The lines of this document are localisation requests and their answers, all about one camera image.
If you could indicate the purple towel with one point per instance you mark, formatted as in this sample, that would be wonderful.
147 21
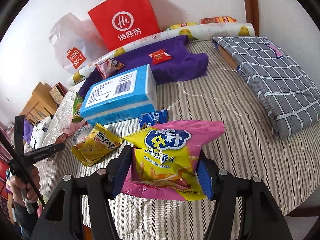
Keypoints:
169 60

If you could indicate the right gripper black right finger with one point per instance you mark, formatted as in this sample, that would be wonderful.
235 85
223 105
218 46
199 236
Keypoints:
261 217

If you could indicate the grey checked folded cloth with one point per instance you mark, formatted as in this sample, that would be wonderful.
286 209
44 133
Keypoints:
288 95

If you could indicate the red chips bag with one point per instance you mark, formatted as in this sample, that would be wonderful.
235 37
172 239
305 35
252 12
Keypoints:
218 19

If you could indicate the white red snack packet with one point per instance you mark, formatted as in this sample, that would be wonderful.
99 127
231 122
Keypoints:
81 134

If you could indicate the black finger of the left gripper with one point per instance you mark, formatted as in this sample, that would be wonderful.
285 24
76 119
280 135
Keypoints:
39 154

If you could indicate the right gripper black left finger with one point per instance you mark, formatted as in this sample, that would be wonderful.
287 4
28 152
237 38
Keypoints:
62 216

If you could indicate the pink yellow sweet potato sticks bag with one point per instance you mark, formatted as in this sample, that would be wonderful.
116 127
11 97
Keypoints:
165 158

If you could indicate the yellow chips bag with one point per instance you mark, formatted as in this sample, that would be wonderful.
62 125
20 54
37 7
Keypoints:
179 25

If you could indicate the pink peach candy packet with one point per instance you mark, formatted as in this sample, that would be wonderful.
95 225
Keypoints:
69 127

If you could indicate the white spotted pillow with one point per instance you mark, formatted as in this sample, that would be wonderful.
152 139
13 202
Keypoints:
39 132

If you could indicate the person's left hand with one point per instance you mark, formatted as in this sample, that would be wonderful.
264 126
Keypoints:
17 185

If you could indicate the striped quilted mattress cover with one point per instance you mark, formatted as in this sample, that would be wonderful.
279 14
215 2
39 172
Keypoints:
289 167

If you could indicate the red paper shopping bag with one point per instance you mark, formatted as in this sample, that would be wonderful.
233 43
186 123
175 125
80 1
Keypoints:
120 22

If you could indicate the blue tissue pack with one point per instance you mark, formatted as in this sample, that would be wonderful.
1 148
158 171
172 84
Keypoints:
122 97

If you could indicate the white Miniso plastic bag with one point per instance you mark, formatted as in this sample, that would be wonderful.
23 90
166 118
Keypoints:
76 43

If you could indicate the brown wooden door frame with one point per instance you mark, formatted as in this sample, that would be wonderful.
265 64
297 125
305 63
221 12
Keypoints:
252 14

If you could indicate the panda face snack packet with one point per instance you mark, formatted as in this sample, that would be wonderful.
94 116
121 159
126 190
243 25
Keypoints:
109 67

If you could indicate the green snack packet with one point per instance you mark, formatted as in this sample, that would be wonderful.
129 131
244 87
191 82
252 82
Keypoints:
78 101

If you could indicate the small blue snack packet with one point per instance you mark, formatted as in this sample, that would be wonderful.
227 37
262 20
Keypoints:
153 118

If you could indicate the patterned brown box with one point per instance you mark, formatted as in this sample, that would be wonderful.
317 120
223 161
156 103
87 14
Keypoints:
58 93

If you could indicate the red gold snack packet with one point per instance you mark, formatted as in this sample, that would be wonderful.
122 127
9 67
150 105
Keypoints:
159 56

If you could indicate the yellow triangular snack packet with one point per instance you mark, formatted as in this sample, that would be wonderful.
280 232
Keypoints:
99 142

